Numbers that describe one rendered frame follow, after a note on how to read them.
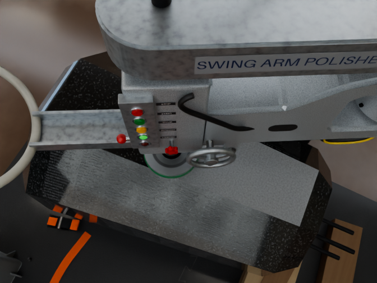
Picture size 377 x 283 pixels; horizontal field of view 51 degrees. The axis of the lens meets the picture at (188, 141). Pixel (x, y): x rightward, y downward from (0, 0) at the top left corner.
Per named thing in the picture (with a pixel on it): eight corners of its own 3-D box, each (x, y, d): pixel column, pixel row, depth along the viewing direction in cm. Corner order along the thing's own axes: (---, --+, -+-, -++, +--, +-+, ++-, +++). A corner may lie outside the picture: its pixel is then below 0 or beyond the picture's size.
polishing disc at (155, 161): (133, 159, 151) (133, 158, 150) (162, 116, 158) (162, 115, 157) (181, 186, 147) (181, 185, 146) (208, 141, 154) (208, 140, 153)
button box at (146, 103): (159, 139, 115) (153, 91, 89) (159, 147, 114) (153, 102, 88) (132, 140, 115) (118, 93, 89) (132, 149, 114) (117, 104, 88)
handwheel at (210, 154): (230, 140, 127) (236, 121, 113) (233, 169, 123) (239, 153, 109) (184, 142, 127) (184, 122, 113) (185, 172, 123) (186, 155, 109)
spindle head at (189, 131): (243, 94, 137) (270, 5, 95) (250, 154, 128) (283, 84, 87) (139, 98, 135) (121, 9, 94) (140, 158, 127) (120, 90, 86)
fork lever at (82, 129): (235, 103, 140) (237, 96, 135) (240, 154, 132) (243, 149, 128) (37, 108, 135) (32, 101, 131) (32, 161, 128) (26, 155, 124)
